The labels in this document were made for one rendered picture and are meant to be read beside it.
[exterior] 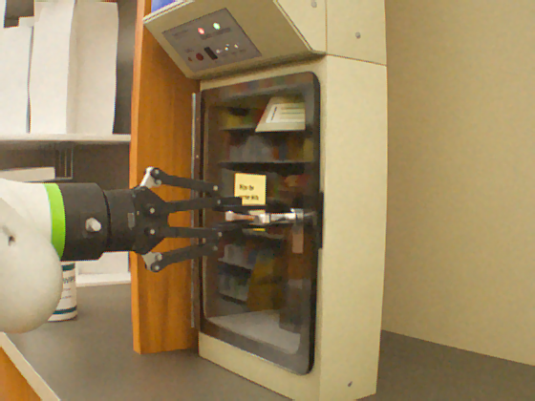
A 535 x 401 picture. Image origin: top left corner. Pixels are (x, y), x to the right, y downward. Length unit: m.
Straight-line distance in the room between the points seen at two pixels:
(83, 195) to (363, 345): 0.43
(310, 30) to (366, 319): 0.39
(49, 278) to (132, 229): 0.20
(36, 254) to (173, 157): 0.57
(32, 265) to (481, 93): 0.86
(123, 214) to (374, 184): 0.33
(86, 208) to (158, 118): 0.40
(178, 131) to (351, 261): 0.42
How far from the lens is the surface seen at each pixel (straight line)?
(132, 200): 0.74
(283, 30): 0.80
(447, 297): 1.22
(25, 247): 0.56
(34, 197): 0.70
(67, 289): 1.34
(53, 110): 1.97
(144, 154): 1.07
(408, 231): 1.27
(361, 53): 0.85
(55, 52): 1.97
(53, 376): 0.99
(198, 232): 0.80
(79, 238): 0.70
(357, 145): 0.83
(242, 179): 0.92
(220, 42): 0.91
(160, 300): 1.10
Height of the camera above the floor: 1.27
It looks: 3 degrees down
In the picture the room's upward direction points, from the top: 1 degrees clockwise
